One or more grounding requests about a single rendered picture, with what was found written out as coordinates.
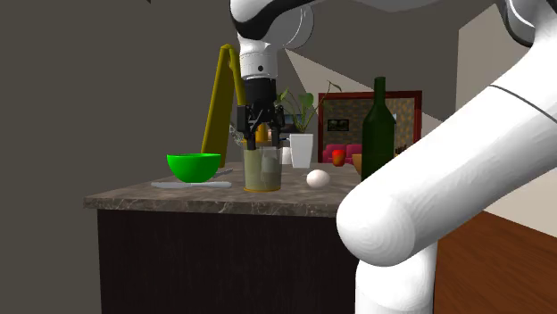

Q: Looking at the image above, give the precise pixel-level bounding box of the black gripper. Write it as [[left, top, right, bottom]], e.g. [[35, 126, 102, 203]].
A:
[[236, 78, 287, 152]]

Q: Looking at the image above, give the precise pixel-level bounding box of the clear glass with yellowish liquid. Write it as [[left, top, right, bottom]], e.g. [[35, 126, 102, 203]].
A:
[[242, 146, 284, 194]]

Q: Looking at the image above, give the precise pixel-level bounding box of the green plant in white pot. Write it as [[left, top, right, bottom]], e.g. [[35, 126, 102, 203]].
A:
[[277, 79, 344, 169]]

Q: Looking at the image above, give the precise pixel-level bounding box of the yellow folding ladder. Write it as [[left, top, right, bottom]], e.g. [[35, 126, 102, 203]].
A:
[[200, 43, 250, 169]]

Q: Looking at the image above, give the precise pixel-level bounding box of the white egg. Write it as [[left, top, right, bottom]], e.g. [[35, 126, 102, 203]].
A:
[[305, 169, 332, 190]]

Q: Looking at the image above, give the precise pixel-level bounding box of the green bowl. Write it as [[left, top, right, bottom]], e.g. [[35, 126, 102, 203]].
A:
[[166, 153, 222, 184]]

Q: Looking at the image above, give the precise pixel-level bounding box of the white flat knife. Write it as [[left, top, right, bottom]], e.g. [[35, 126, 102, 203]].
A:
[[150, 180, 233, 190]]

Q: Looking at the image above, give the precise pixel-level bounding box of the dark green bottle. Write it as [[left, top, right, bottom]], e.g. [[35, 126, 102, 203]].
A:
[[360, 76, 397, 183]]

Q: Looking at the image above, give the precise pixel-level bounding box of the dark counter with marble top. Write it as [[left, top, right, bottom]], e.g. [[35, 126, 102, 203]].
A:
[[82, 161, 363, 314]]

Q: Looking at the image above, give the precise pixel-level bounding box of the red framed wall picture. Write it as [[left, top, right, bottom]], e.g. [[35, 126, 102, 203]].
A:
[[317, 89, 424, 166]]

